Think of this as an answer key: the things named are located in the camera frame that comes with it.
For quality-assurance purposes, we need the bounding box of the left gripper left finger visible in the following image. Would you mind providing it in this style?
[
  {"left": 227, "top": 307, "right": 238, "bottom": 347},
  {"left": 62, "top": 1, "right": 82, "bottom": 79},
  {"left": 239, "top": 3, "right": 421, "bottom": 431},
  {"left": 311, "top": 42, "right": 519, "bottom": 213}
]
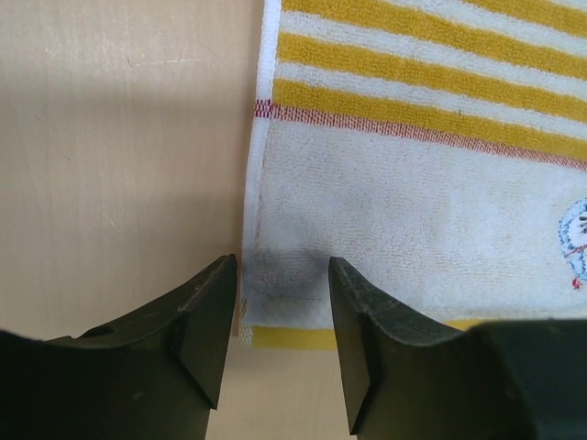
[{"left": 1, "top": 255, "right": 238, "bottom": 439}]

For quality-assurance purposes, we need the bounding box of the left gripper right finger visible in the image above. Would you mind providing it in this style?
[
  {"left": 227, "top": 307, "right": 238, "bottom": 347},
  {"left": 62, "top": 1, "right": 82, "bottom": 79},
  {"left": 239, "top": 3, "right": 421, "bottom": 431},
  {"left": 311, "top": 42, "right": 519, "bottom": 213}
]
[{"left": 328, "top": 258, "right": 586, "bottom": 439}]

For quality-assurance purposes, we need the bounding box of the yellow striped towel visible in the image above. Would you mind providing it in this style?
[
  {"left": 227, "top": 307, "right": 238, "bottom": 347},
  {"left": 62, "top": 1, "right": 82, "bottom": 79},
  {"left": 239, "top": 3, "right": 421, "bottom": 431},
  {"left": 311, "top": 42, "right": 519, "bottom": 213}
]
[{"left": 239, "top": 1, "right": 586, "bottom": 349}]

